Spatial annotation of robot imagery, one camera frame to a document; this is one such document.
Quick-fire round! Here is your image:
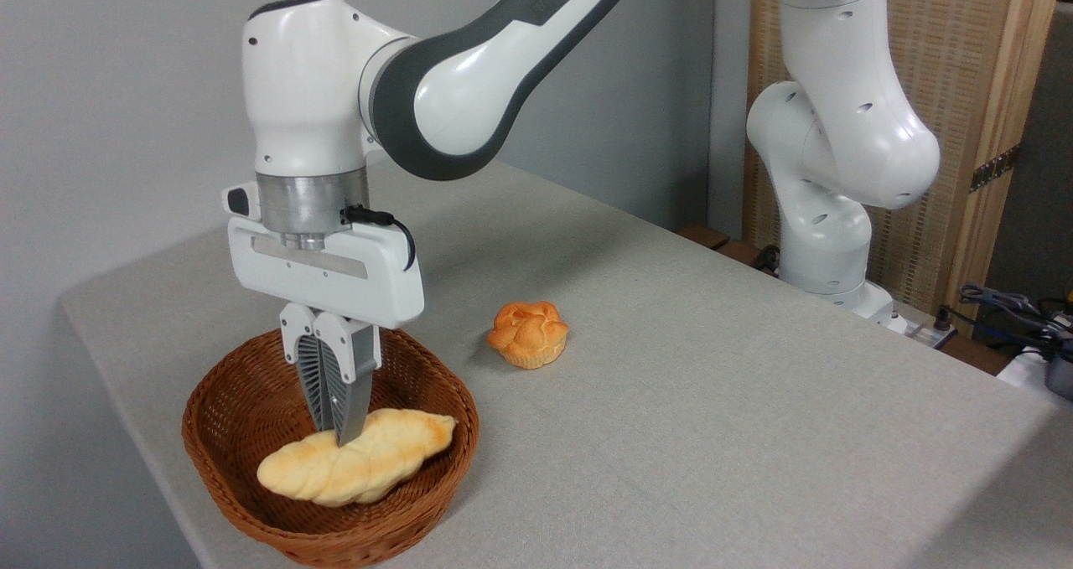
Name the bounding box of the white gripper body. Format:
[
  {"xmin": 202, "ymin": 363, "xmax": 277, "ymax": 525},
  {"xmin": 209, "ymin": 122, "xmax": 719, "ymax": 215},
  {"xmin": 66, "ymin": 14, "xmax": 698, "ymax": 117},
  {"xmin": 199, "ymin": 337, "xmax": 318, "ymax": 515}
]
[{"xmin": 227, "ymin": 216, "xmax": 426, "ymax": 330}]

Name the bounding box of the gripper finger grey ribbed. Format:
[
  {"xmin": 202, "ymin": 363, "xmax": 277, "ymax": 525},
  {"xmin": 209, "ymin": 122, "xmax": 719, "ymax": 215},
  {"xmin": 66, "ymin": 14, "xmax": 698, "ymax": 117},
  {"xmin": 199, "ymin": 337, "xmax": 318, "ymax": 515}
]
[
  {"xmin": 280, "ymin": 303, "xmax": 334, "ymax": 432},
  {"xmin": 314, "ymin": 313, "xmax": 383, "ymax": 447}
]

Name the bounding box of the long braided bread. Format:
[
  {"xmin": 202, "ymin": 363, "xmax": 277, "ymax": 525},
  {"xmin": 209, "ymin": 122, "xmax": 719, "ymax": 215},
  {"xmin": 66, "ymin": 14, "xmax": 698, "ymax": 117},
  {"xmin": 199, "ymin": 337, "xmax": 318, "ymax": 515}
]
[{"xmin": 257, "ymin": 409, "xmax": 458, "ymax": 507}]

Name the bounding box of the round orange muffin bread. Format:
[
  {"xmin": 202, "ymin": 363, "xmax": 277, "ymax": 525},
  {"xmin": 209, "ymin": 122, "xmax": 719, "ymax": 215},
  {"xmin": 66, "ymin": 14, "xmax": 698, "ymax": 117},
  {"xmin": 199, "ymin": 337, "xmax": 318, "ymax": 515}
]
[{"xmin": 487, "ymin": 301, "xmax": 569, "ymax": 370}]

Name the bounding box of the brown wicker basket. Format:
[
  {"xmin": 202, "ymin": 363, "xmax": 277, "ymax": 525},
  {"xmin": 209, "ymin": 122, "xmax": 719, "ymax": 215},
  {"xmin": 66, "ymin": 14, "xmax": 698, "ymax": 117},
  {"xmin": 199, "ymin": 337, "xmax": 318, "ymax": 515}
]
[{"xmin": 182, "ymin": 326, "xmax": 480, "ymax": 569}]

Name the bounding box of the brown wooden base board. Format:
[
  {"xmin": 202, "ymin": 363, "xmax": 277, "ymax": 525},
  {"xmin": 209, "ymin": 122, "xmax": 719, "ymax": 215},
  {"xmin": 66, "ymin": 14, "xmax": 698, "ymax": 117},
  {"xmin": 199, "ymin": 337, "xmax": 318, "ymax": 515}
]
[{"xmin": 676, "ymin": 224, "xmax": 780, "ymax": 277}]

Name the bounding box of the white power strip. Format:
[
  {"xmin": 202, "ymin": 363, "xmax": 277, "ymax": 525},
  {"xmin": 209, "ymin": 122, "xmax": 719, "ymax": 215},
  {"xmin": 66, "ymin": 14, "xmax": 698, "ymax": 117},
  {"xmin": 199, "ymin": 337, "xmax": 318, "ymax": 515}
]
[{"xmin": 890, "ymin": 313, "xmax": 958, "ymax": 350}]

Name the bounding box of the metal screen hinge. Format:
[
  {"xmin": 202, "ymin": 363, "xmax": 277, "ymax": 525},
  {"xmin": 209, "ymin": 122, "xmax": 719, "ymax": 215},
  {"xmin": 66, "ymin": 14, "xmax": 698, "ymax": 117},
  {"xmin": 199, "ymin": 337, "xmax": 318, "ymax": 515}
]
[{"xmin": 970, "ymin": 144, "xmax": 1022, "ymax": 193}]

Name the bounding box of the rattan and wood folding screen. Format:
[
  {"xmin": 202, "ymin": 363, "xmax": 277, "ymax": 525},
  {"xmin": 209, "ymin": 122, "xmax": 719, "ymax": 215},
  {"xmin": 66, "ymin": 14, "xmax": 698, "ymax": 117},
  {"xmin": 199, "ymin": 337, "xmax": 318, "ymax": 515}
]
[{"xmin": 742, "ymin": 0, "xmax": 1065, "ymax": 339}]

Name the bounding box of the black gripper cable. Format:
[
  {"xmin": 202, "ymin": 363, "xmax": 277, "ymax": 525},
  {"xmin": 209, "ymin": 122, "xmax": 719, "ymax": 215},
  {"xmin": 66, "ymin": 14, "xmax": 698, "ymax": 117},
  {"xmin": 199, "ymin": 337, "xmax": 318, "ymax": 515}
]
[{"xmin": 342, "ymin": 204, "xmax": 417, "ymax": 272}]

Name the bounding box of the blue grey cable bundle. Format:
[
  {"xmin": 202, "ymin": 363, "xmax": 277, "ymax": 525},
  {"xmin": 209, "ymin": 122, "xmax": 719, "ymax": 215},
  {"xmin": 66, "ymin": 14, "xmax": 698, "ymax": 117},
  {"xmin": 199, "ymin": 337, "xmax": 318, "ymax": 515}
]
[{"xmin": 958, "ymin": 282, "xmax": 1073, "ymax": 348}]

